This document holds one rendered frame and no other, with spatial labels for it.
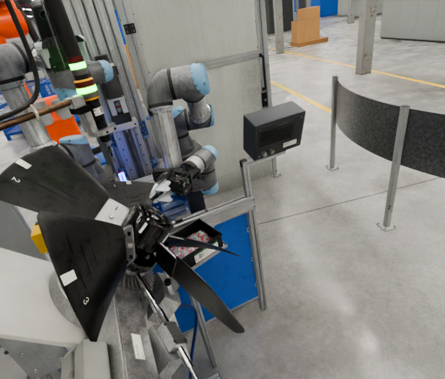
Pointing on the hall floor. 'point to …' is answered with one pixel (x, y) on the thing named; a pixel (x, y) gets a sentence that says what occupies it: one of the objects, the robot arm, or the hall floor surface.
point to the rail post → (257, 259)
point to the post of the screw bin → (204, 332)
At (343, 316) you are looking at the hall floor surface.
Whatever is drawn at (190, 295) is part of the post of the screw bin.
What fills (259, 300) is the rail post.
